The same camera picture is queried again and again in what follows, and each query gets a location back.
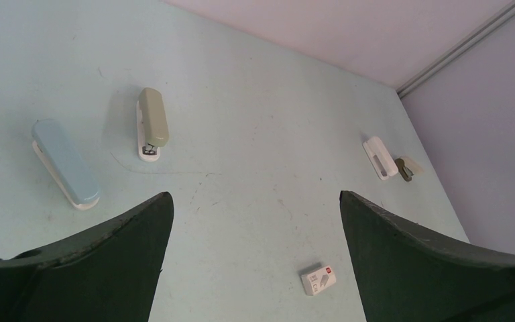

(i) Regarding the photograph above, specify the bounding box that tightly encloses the aluminium frame rail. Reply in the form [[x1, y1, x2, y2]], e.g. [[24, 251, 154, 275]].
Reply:
[[396, 0, 515, 99]]

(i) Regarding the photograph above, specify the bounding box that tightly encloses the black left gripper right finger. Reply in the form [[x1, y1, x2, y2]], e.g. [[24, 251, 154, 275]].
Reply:
[[339, 191, 515, 321]]

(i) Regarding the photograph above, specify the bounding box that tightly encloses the light blue white stapler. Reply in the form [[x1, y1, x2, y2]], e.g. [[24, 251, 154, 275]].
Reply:
[[32, 119, 100, 211]]

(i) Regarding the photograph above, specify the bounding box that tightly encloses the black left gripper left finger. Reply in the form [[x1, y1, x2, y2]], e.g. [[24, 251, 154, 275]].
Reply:
[[0, 192, 174, 321]]

